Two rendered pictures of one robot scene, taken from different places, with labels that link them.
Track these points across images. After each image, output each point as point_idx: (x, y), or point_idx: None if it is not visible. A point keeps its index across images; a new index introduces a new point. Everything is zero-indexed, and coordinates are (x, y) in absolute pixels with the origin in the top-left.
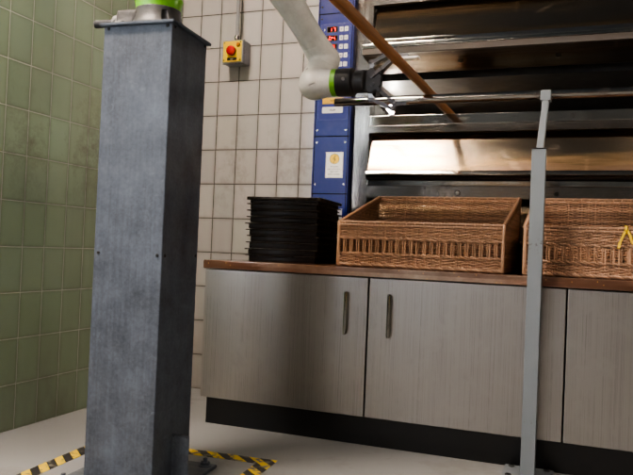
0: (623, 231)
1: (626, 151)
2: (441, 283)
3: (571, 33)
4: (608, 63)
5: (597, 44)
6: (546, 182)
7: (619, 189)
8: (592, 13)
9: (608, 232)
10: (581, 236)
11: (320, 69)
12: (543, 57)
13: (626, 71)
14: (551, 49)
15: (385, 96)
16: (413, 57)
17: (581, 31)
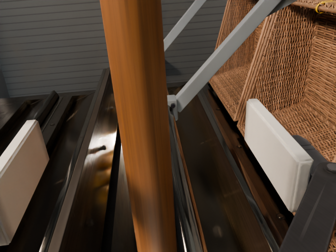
0: (324, 6)
1: (205, 173)
2: None
3: (65, 187)
4: (105, 218)
5: (87, 174)
6: (270, 227)
7: (248, 171)
8: (41, 217)
9: (334, 7)
10: None
11: None
12: (86, 246)
13: (116, 207)
14: (80, 218)
15: (318, 227)
16: (28, 133)
17: (66, 179)
